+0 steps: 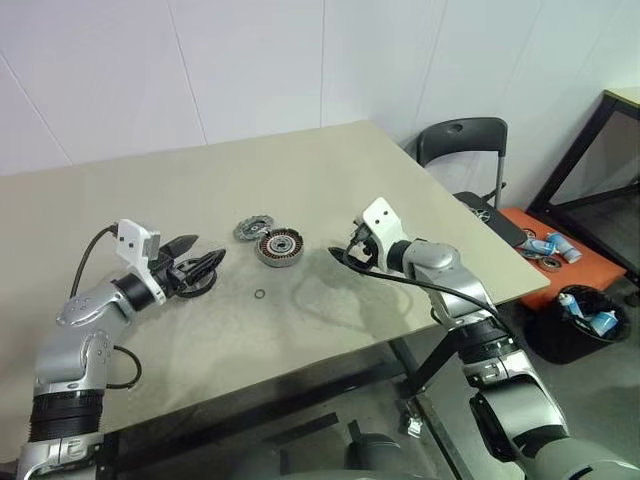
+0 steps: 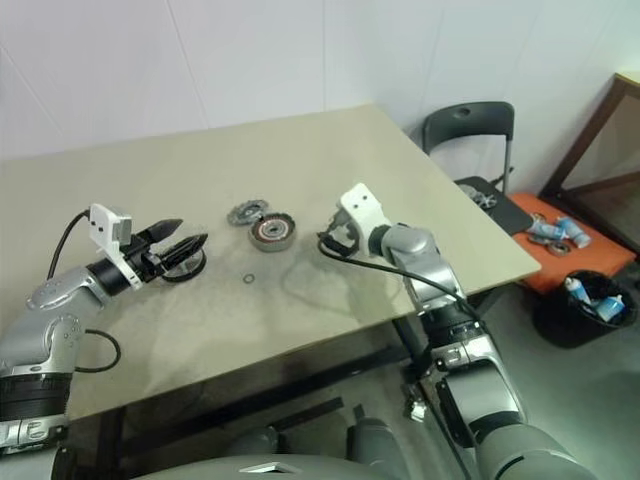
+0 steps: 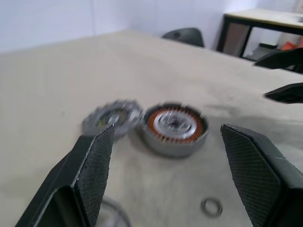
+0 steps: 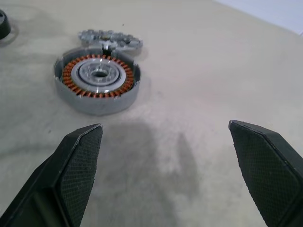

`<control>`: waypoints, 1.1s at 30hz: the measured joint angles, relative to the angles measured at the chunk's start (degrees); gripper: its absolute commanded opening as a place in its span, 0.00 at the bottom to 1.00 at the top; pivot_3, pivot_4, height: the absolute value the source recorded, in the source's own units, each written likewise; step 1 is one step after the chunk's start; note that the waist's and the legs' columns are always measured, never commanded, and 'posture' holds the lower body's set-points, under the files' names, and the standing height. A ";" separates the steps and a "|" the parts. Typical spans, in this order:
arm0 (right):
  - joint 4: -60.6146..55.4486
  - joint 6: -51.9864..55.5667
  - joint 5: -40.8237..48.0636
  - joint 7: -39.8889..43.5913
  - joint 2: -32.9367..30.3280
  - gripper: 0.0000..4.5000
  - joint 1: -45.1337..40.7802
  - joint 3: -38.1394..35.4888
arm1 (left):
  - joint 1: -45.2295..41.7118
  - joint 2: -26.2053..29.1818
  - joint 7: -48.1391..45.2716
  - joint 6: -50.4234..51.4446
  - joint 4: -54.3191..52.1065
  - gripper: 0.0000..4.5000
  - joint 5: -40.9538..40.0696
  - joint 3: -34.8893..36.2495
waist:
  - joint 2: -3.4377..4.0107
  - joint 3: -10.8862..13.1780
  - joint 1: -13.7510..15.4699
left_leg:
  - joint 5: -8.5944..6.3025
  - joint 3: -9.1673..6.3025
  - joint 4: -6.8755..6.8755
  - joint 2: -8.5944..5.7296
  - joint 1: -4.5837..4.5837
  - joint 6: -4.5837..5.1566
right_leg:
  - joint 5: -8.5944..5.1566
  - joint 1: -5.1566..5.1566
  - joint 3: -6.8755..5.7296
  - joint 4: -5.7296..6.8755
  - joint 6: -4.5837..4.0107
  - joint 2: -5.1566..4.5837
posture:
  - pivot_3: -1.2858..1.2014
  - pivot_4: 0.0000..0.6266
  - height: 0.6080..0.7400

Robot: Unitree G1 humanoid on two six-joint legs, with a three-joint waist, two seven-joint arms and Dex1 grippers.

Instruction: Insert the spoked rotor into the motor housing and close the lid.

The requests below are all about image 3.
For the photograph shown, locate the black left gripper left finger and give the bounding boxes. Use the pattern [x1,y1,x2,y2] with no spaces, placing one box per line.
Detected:
[14,124,115,227]

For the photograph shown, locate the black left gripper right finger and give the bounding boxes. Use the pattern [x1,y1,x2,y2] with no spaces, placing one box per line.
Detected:
[220,123,303,227]

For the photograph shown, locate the dark box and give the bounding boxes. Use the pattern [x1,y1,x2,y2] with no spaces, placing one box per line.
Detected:
[245,42,279,60]

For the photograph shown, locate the black folding chair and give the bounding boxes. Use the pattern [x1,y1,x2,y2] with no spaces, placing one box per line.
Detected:
[160,27,205,48]

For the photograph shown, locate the grey motor housing copper windings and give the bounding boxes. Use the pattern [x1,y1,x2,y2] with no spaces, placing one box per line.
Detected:
[142,102,210,159]

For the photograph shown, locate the small metal washer ring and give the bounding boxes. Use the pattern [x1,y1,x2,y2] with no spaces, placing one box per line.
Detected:
[201,196,223,217]

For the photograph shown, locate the silver toothed gear cover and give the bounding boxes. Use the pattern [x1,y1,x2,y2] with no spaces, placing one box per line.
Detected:
[81,99,144,140]

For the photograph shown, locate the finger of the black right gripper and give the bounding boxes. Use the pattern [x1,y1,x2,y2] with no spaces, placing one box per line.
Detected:
[254,47,303,71]
[264,81,303,105]

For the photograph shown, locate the black framed side table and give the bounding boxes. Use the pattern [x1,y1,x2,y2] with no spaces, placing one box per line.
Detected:
[216,8,303,59]

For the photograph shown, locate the small orange object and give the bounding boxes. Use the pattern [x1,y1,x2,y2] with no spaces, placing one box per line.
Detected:
[281,39,303,52]

